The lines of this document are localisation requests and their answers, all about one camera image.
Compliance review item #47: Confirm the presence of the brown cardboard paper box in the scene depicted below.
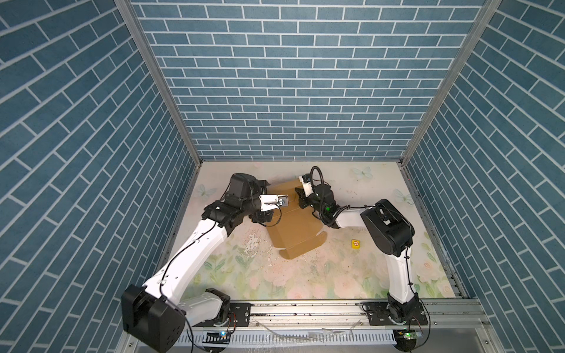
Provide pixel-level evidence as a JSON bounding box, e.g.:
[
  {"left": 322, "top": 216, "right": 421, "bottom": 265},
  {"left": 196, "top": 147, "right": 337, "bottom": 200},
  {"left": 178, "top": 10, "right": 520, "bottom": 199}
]
[{"left": 267, "top": 179, "right": 328, "bottom": 260}]

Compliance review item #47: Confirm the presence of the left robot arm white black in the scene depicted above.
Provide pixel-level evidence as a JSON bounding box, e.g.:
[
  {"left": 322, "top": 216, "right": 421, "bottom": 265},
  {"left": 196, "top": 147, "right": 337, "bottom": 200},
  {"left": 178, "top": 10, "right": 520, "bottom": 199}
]
[{"left": 121, "top": 173, "right": 288, "bottom": 352}]

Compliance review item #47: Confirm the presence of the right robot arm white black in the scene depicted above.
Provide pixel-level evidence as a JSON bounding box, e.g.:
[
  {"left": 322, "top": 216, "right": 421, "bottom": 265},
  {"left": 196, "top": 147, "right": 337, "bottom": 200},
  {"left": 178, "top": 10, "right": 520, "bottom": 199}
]
[{"left": 295, "top": 182, "right": 420, "bottom": 324}]

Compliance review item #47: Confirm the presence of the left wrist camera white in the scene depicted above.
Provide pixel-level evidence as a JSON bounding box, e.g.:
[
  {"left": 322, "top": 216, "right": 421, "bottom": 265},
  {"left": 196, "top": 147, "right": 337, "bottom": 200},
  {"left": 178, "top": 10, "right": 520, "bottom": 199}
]
[{"left": 260, "top": 194, "right": 289, "bottom": 212}]

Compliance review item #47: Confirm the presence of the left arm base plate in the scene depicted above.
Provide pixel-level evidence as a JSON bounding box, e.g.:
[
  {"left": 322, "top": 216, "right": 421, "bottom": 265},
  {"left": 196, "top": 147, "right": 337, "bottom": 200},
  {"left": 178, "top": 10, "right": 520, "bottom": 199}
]
[{"left": 190, "top": 302, "right": 252, "bottom": 329}]

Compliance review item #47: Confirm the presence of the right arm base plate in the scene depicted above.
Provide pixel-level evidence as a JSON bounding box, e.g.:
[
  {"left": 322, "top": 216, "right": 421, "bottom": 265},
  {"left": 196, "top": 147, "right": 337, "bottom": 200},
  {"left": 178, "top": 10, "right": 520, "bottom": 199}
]
[{"left": 360, "top": 297, "right": 429, "bottom": 326}]

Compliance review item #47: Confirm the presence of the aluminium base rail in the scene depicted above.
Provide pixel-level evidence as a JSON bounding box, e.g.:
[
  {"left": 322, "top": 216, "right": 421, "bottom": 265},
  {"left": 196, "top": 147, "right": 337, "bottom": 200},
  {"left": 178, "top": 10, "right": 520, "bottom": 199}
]
[{"left": 170, "top": 299, "right": 503, "bottom": 352}]

